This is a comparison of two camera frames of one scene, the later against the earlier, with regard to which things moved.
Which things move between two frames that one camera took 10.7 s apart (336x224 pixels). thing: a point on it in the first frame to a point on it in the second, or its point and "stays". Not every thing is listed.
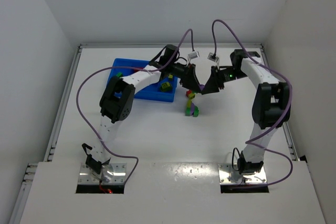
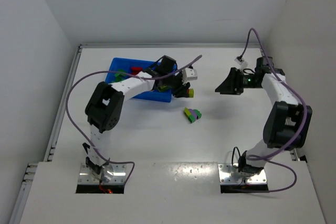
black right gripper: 217,73 to 234,81
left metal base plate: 110,173 stays
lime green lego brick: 166,87 stays
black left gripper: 189,72 to 178,85
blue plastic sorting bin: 164,89 stays
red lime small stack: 189,94 stays
